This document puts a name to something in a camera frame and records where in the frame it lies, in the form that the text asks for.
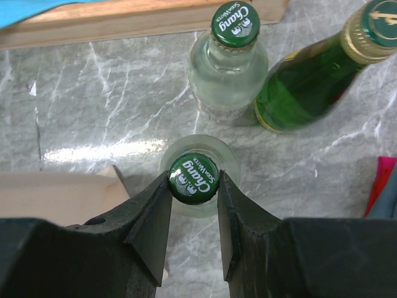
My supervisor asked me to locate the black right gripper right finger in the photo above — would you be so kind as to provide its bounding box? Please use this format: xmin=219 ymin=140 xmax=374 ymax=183
xmin=218 ymin=172 xmax=396 ymax=297

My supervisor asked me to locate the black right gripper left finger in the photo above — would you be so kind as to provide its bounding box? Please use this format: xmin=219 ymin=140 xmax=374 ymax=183
xmin=1 ymin=173 xmax=172 ymax=297

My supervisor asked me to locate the cream canvas tote bag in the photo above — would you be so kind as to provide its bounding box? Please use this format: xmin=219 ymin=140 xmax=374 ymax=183
xmin=1 ymin=166 xmax=139 ymax=227

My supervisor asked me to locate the Chang soda bottle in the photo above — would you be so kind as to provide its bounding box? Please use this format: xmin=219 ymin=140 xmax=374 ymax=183
xmin=159 ymin=134 xmax=241 ymax=218
xmin=188 ymin=1 xmax=268 ymax=122

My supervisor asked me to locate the green Perrier lemon bottle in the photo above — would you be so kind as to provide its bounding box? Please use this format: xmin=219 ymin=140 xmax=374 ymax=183
xmin=254 ymin=1 xmax=396 ymax=133

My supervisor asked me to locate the folded grey-blue garment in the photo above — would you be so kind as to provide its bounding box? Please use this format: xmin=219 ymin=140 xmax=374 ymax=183
xmin=368 ymin=175 xmax=396 ymax=220

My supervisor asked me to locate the folded red garment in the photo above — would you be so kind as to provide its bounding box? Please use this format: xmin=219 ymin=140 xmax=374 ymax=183
xmin=364 ymin=156 xmax=396 ymax=217

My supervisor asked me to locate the wooden clothes rack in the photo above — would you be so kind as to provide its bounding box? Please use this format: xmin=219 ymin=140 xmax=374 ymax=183
xmin=0 ymin=0 xmax=291 ymax=50

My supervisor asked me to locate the turquoise t-shirt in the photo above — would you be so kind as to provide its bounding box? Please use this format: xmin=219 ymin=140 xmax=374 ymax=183
xmin=0 ymin=0 xmax=109 ymax=29

